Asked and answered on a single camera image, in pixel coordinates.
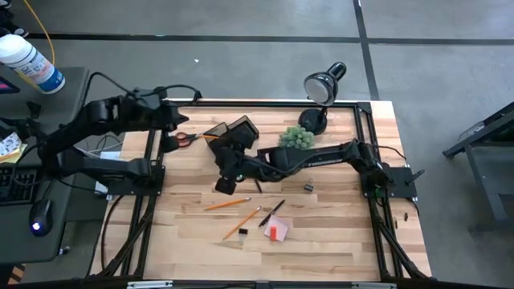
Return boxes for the person's foot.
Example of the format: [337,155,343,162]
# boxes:
[0,7,30,39]

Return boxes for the black side desk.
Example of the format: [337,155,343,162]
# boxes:
[0,66,90,266]

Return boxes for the pink sticky note pad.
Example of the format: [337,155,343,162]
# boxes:
[263,214,291,243]

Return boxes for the yellow sticky notes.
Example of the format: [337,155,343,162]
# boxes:
[0,143,28,165]

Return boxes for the black aluminium table frame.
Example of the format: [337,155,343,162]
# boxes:
[90,98,434,284]

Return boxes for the grey metal table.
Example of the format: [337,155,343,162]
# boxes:
[443,100,514,234]

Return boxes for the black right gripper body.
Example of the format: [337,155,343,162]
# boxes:
[214,140,264,196]

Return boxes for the black keyboard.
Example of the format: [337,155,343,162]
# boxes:
[0,167,39,206]

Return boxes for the black mesh desk organizer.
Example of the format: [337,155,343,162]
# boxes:
[202,115,260,161]

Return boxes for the green artificial potted plant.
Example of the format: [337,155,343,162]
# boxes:
[278,124,316,150]

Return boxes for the black monitor mount clamp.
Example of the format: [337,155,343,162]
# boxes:
[0,100,48,149]

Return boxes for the screen with pink picture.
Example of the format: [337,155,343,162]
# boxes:
[0,75,20,96]

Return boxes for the white wipes canister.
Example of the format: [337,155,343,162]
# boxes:
[0,33,66,95]

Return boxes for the red-handled scissors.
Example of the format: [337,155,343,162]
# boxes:
[174,131,210,149]

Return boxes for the white sticker sheet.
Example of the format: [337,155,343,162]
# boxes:
[0,132,22,157]

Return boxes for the silver metal bracket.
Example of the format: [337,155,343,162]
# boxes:
[127,280,173,289]
[351,282,397,289]

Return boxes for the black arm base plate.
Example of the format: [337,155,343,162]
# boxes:
[104,164,166,197]
[359,165,418,199]

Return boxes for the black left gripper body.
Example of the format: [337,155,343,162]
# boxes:
[158,102,180,153]

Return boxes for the yellow cable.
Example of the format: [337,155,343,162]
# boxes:
[22,0,56,67]

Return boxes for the black desk lamp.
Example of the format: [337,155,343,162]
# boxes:
[297,61,348,136]

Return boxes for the black computer mouse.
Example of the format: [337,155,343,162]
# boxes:
[28,198,55,238]

